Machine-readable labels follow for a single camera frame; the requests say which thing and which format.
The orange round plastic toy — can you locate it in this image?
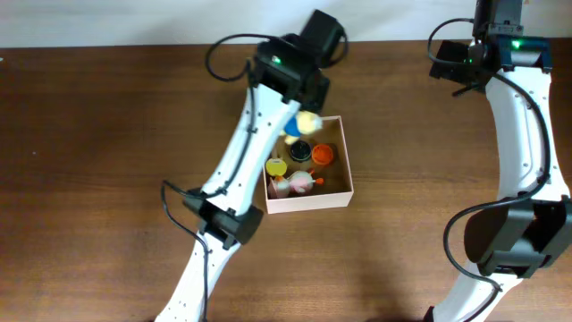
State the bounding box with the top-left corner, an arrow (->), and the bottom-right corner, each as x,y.
311,144 -> 334,166

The yellow rattle drum toy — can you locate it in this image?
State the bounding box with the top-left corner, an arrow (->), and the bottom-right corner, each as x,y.
265,153 -> 288,179

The white pink duck toy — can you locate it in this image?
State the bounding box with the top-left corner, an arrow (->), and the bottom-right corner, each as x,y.
267,170 -> 324,199

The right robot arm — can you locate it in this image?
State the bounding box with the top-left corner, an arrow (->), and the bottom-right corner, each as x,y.
425,0 -> 571,321

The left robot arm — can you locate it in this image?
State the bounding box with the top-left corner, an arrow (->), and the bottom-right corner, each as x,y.
156,10 -> 349,321

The black round puck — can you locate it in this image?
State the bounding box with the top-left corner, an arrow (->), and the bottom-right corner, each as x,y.
289,140 -> 312,163

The white cardboard box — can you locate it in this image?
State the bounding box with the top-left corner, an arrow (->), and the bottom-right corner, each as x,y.
263,115 -> 354,214

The yellow plush duck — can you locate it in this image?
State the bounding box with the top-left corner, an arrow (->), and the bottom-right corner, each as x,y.
281,111 -> 323,145

